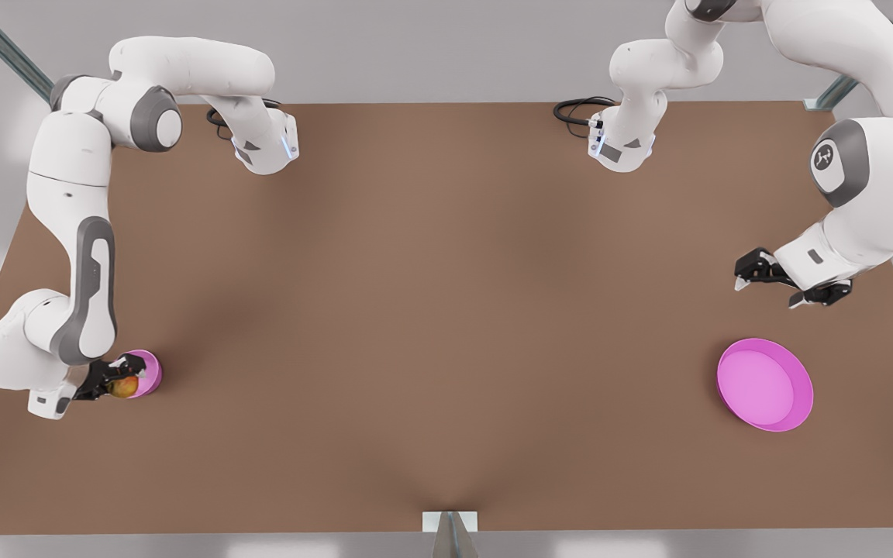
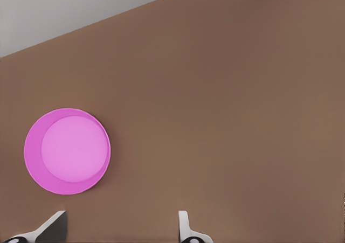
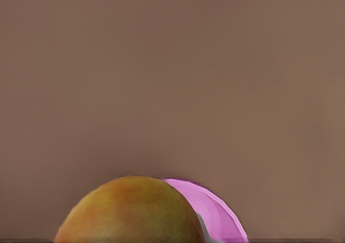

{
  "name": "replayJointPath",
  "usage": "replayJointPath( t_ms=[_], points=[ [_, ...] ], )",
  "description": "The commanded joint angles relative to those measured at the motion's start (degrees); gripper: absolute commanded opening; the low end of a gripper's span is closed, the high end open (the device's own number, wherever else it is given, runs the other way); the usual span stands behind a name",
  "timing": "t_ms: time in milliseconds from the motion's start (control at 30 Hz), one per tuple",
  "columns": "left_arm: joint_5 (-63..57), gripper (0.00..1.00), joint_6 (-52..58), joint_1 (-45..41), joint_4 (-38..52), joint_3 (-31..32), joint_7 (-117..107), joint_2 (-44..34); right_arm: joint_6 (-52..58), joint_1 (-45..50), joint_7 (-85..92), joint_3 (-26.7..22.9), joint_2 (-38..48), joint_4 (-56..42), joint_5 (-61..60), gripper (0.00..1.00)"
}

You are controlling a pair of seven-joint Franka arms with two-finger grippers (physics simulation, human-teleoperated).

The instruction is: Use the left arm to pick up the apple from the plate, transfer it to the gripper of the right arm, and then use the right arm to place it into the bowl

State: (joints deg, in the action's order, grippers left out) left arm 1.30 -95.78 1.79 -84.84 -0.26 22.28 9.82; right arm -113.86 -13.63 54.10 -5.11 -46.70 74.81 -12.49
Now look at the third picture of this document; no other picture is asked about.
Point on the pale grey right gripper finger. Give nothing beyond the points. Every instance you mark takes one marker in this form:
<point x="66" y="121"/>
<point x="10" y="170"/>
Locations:
<point x="204" y="228"/>

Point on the pink bowl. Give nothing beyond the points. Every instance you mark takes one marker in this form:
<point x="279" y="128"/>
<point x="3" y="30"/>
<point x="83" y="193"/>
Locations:
<point x="218" y="213"/>

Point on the green-red apple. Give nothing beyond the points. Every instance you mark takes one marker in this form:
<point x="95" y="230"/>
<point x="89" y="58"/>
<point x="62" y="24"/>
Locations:
<point x="129" y="210"/>

